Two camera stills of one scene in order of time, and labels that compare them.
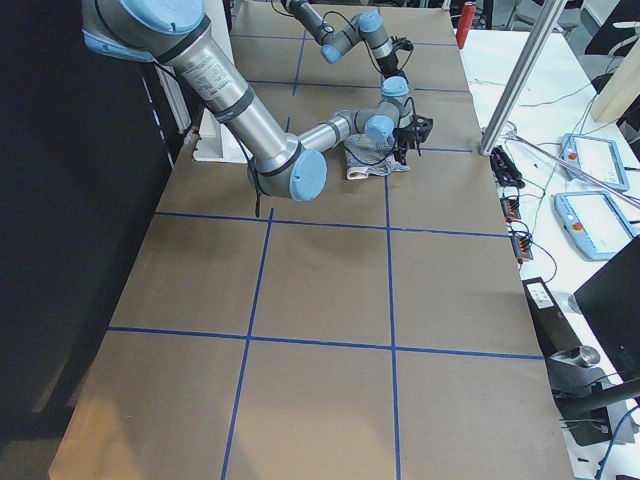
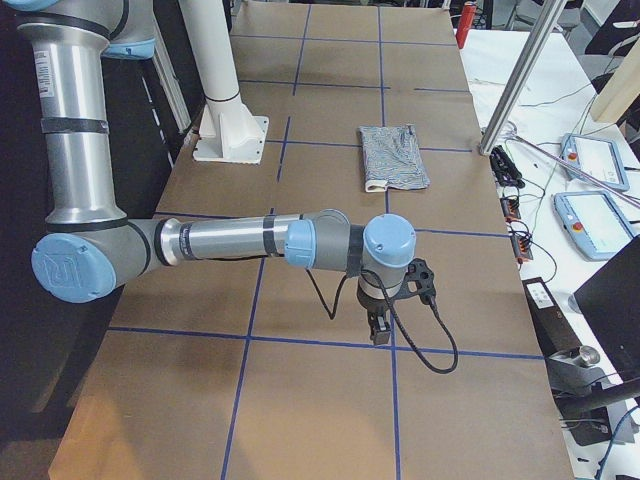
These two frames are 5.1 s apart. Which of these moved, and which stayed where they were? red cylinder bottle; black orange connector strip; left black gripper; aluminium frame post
Moved: left black gripper
Stayed: black orange connector strip; red cylinder bottle; aluminium frame post
